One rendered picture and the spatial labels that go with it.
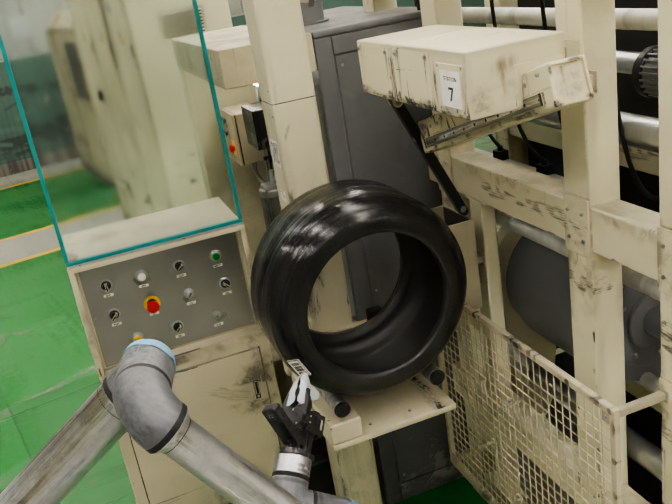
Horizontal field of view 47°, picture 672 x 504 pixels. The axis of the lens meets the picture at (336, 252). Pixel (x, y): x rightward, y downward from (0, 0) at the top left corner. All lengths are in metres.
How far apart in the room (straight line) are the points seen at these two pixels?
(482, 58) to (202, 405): 1.52
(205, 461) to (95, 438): 0.27
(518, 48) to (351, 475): 1.53
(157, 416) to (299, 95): 1.02
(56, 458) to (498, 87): 1.23
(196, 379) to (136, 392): 1.04
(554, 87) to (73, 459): 1.27
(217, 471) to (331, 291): 0.88
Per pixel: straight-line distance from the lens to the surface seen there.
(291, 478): 1.89
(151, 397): 1.59
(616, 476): 1.93
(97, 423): 1.75
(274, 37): 2.16
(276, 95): 2.17
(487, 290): 2.54
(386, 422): 2.19
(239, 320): 2.63
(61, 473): 1.83
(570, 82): 1.71
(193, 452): 1.62
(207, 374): 2.62
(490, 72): 1.71
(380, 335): 2.33
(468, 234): 2.42
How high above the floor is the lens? 2.01
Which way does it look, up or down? 21 degrees down
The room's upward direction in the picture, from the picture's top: 10 degrees counter-clockwise
